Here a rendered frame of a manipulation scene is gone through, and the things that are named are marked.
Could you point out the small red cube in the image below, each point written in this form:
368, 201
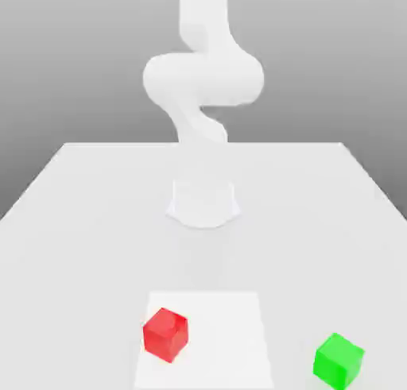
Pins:
165, 334

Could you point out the small green cube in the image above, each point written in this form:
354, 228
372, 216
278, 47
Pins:
337, 361

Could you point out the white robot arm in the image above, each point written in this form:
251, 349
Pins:
203, 78

